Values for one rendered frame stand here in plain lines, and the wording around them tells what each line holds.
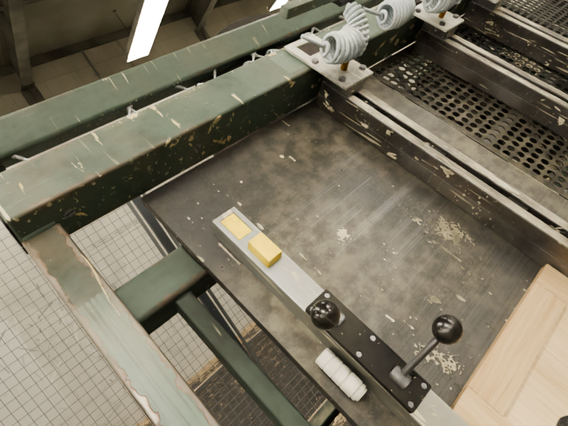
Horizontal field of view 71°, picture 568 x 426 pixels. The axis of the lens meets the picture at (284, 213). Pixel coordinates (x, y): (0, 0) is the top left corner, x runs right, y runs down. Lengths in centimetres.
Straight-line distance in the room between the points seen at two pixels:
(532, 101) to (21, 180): 115
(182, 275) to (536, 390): 59
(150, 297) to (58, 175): 24
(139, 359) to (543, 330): 64
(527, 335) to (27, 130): 120
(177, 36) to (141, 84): 513
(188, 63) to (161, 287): 86
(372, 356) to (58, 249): 49
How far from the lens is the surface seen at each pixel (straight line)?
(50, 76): 580
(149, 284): 73
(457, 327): 55
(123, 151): 73
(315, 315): 50
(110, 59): 600
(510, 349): 76
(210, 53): 144
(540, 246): 88
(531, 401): 75
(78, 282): 66
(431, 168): 88
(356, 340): 62
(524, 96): 124
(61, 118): 125
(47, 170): 74
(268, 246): 65
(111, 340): 61
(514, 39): 154
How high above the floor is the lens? 174
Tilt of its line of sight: 7 degrees down
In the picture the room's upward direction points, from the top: 32 degrees counter-clockwise
